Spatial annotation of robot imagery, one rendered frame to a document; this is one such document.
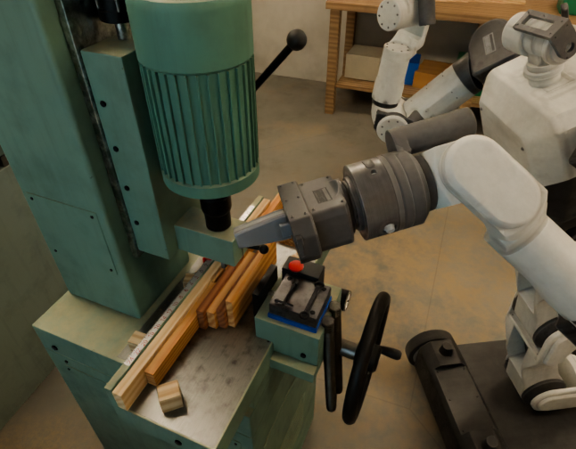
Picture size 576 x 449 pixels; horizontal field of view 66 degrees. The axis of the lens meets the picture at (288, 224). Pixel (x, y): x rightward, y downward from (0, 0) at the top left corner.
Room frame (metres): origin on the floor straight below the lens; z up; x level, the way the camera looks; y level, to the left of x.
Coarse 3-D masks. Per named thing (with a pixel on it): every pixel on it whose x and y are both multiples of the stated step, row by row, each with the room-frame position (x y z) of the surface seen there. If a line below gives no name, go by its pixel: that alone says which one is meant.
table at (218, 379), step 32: (288, 256) 0.78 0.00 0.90; (192, 352) 0.51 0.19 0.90; (224, 352) 0.51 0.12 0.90; (256, 352) 0.51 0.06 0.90; (160, 384) 0.44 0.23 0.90; (192, 384) 0.44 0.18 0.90; (224, 384) 0.44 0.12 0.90; (256, 384) 0.46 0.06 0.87; (128, 416) 0.39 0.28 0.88; (160, 416) 0.38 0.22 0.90; (192, 416) 0.38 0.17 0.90; (224, 416) 0.38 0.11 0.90; (192, 448) 0.34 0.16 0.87; (224, 448) 0.34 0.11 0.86
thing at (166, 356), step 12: (276, 204) 0.93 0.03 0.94; (216, 276) 0.67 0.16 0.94; (192, 312) 0.58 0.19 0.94; (180, 324) 0.54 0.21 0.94; (192, 324) 0.55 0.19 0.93; (180, 336) 0.52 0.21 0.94; (192, 336) 0.54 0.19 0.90; (168, 348) 0.49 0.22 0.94; (180, 348) 0.51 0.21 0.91; (156, 360) 0.46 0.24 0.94; (168, 360) 0.47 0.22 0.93; (144, 372) 0.44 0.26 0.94; (156, 372) 0.44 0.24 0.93; (156, 384) 0.44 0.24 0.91
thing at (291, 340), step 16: (272, 288) 0.62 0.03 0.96; (336, 288) 0.62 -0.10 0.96; (256, 320) 0.55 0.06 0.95; (272, 320) 0.54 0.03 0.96; (272, 336) 0.53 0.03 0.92; (288, 336) 0.52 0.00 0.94; (304, 336) 0.51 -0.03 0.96; (320, 336) 0.50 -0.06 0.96; (288, 352) 0.52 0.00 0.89; (304, 352) 0.51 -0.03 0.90; (320, 352) 0.51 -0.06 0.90
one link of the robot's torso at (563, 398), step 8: (568, 360) 0.85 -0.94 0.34; (560, 368) 0.86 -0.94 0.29; (568, 368) 0.84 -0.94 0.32; (568, 376) 0.82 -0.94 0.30; (568, 384) 0.81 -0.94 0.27; (544, 392) 0.75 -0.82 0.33; (552, 392) 0.74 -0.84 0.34; (560, 392) 0.74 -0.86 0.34; (568, 392) 0.75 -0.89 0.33; (536, 400) 0.74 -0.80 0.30; (544, 400) 0.73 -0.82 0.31; (552, 400) 0.73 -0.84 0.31; (560, 400) 0.73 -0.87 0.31; (568, 400) 0.74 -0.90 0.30; (536, 408) 0.74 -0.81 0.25; (544, 408) 0.73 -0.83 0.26; (552, 408) 0.73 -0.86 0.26; (560, 408) 0.74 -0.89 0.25
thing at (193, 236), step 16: (192, 208) 0.75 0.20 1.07; (176, 224) 0.70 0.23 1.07; (192, 224) 0.69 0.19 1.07; (240, 224) 0.69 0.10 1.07; (192, 240) 0.68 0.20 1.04; (208, 240) 0.66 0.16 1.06; (224, 240) 0.65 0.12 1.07; (208, 256) 0.67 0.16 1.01; (224, 256) 0.65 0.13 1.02; (240, 256) 0.66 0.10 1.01
